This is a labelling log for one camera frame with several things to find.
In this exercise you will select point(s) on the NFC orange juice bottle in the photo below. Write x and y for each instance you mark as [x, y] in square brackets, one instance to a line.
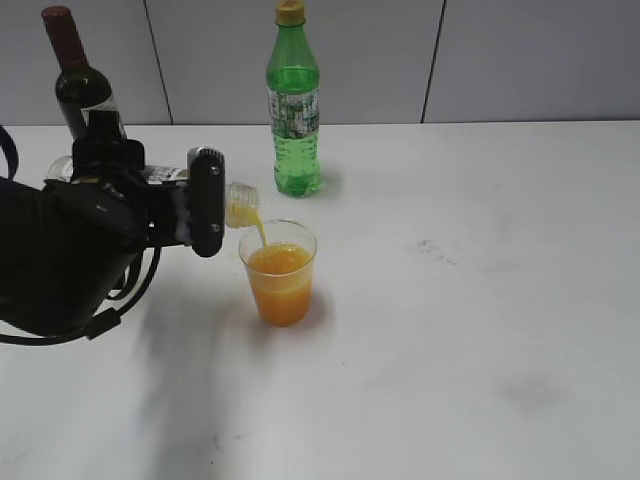
[242, 202]

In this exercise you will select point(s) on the transparent plastic cup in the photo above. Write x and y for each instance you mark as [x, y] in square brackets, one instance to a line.
[279, 261]

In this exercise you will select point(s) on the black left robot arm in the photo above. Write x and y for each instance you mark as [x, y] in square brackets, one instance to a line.
[64, 247]

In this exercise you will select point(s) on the dark red wine bottle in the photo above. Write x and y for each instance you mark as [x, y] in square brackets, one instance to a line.
[79, 88]

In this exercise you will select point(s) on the green plastic soda bottle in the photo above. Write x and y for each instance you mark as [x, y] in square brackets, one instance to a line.
[292, 78]

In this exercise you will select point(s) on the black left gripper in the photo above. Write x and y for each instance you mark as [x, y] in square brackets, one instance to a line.
[138, 215]

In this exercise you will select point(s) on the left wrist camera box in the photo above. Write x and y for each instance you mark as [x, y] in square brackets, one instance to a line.
[103, 151]

